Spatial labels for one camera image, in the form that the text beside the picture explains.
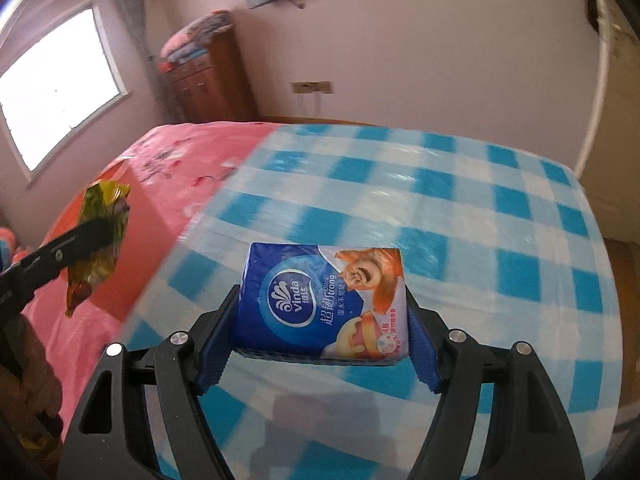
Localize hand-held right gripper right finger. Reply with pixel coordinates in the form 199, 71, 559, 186
404, 294, 587, 480

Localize grey curtain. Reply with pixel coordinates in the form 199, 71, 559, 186
111, 0, 173, 123

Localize green yellow snack wrapper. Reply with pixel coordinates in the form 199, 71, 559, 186
65, 179, 132, 318

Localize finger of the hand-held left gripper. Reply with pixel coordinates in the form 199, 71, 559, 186
20, 212, 129, 292

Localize red box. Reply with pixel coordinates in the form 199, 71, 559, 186
39, 157, 173, 323

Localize person's left hand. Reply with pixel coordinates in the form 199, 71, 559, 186
10, 310, 64, 443

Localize brown wooden cabinet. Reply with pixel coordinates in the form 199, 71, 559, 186
162, 35, 258, 123

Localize blue tissue pack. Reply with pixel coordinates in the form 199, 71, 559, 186
230, 242, 412, 363

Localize blue checkered tablecloth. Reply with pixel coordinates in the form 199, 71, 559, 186
120, 122, 623, 480

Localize folded patterned blankets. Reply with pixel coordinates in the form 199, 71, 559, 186
159, 10, 233, 73

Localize pink patterned pillow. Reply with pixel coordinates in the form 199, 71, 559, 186
0, 227, 23, 263

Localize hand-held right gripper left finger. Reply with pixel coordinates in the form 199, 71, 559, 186
56, 284, 242, 480

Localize window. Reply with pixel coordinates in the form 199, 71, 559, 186
0, 4, 130, 173

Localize pink bed sheet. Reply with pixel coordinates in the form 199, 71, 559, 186
20, 121, 278, 411

